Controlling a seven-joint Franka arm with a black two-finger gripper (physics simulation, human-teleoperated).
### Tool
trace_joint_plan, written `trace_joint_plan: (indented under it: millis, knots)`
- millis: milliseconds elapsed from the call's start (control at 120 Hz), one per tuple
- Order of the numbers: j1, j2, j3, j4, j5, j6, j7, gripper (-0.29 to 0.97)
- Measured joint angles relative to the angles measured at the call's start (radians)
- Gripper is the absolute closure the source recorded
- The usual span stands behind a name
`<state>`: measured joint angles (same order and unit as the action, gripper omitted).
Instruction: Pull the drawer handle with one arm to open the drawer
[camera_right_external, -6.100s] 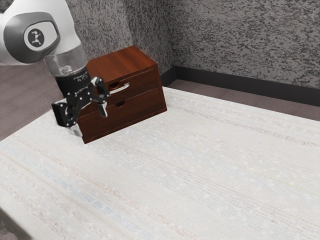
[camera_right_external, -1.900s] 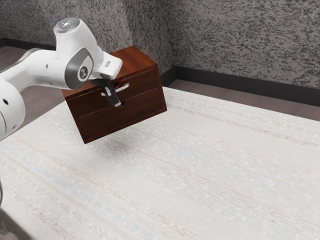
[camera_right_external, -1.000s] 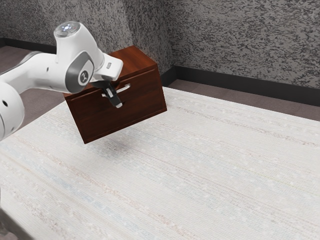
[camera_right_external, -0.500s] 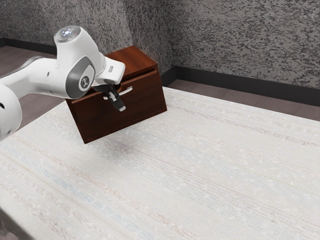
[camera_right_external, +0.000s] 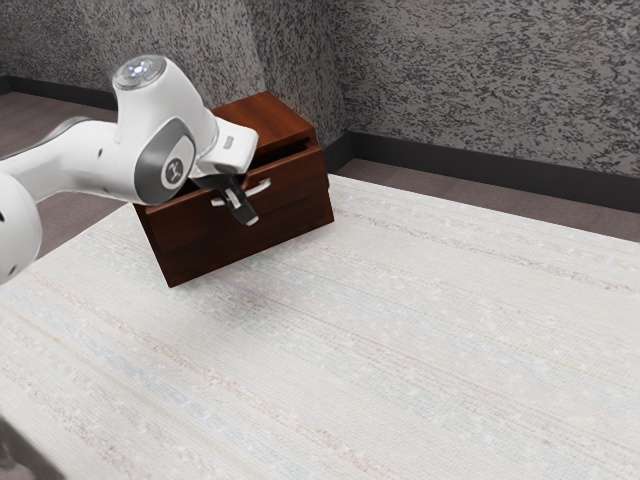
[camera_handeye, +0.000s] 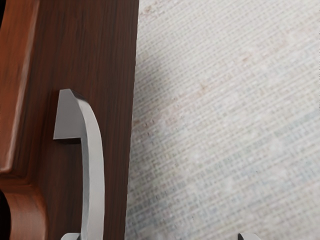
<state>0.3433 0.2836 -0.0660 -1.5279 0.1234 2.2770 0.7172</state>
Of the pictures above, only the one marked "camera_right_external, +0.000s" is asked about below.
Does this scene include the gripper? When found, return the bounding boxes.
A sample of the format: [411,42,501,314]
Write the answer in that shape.
[191,170,261,228]

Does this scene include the dark brown wooden drawer cabinet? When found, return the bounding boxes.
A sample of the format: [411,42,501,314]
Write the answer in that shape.
[133,91,336,289]

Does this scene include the brown drawer with pale handle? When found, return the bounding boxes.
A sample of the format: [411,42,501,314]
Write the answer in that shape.
[133,143,331,252]

